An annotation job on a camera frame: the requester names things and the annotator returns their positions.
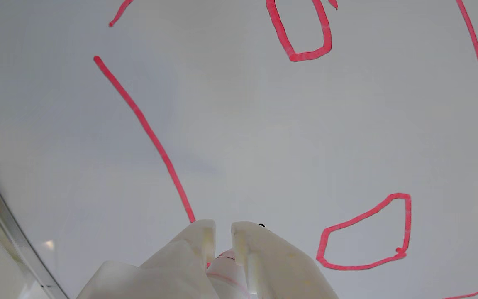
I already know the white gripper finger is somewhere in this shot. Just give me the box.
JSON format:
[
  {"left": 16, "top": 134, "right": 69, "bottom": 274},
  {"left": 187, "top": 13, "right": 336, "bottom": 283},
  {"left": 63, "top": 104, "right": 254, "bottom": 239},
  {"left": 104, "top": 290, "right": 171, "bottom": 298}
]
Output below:
[
  {"left": 230, "top": 221, "right": 340, "bottom": 299},
  {"left": 76, "top": 219, "right": 219, "bottom": 299}
]

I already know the red whiteboard marker pen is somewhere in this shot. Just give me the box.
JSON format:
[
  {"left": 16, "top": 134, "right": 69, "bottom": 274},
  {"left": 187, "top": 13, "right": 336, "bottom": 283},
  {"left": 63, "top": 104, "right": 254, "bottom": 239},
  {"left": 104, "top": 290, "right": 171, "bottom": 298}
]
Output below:
[{"left": 207, "top": 248, "right": 250, "bottom": 299}]

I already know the large white whiteboard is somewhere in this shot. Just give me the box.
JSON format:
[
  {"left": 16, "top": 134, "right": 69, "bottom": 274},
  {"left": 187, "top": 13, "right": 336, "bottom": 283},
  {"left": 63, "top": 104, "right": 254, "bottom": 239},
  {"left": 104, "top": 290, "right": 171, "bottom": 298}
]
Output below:
[{"left": 0, "top": 0, "right": 478, "bottom": 299}]

